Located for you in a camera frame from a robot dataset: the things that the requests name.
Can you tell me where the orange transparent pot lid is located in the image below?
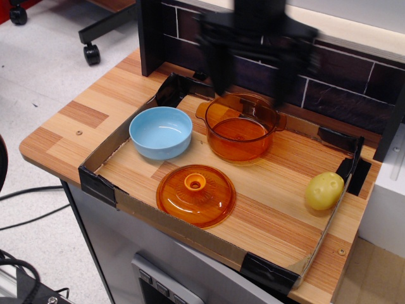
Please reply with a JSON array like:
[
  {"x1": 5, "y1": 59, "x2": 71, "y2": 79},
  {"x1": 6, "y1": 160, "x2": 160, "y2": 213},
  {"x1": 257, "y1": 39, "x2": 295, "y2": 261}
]
[{"x1": 156, "y1": 165, "x2": 237, "y2": 229}]

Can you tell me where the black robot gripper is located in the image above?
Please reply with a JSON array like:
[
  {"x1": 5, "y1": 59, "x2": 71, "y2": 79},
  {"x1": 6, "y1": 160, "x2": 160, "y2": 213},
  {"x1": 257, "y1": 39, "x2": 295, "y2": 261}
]
[{"x1": 197, "y1": 1, "x2": 318, "y2": 108}]

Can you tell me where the cardboard fence with black tape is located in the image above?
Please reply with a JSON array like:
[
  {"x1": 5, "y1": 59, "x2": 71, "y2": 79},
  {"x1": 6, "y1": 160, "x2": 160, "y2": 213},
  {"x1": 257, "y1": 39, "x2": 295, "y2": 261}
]
[{"x1": 78, "y1": 72, "x2": 373, "y2": 298}]

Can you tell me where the dark brick pattern backsplash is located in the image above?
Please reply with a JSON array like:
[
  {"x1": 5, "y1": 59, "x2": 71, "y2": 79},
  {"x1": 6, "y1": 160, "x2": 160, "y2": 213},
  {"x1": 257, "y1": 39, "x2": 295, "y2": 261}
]
[{"x1": 136, "y1": 1, "x2": 404, "y2": 161}]

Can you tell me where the black braided cable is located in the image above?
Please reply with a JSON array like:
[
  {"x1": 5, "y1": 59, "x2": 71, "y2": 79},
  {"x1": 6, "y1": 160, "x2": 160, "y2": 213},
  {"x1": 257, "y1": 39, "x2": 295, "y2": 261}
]
[{"x1": 0, "y1": 249, "x2": 70, "y2": 304}]

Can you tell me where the light blue bowl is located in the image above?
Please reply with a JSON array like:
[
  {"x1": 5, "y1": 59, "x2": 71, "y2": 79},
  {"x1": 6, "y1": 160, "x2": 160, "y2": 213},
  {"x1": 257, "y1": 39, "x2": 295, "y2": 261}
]
[{"x1": 129, "y1": 106, "x2": 193, "y2": 160}]

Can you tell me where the orange transparent pot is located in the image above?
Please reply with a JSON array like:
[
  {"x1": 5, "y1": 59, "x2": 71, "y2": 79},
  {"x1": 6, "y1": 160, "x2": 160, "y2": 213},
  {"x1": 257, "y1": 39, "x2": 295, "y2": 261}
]
[{"x1": 196, "y1": 93, "x2": 287, "y2": 162}]

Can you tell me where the black metal base plate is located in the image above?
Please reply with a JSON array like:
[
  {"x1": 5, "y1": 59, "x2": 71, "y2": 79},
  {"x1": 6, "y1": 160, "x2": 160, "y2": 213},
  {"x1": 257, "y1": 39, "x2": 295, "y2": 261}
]
[{"x1": 17, "y1": 280, "x2": 72, "y2": 304}]

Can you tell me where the yellow toy potato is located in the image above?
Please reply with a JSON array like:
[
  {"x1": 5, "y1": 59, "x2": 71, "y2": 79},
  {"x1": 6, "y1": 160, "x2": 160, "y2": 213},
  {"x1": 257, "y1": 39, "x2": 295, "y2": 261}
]
[{"x1": 305, "y1": 172, "x2": 344, "y2": 210}]

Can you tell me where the grey toy oven panel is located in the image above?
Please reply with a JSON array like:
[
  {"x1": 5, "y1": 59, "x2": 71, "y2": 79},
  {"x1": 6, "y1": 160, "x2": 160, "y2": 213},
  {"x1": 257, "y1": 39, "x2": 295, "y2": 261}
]
[{"x1": 132, "y1": 254, "x2": 204, "y2": 304}]

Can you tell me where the black caster wheel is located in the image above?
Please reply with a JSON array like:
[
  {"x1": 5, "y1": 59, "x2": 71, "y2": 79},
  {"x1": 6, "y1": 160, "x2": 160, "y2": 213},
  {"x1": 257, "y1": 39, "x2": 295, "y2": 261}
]
[{"x1": 9, "y1": 0, "x2": 28, "y2": 25}]

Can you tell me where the black floor cable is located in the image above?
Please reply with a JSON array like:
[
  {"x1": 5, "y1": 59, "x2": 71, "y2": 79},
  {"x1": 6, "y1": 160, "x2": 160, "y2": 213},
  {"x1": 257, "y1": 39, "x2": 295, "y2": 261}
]
[{"x1": 0, "y1": 185, "x2": 71, "y2": 231}]

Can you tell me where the black chair base with caster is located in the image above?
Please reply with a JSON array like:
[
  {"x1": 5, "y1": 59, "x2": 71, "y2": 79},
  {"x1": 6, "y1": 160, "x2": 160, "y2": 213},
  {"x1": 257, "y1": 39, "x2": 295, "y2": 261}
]
[{"x1": 78, "y1": 1, "x2": 137, "y2": 66}]

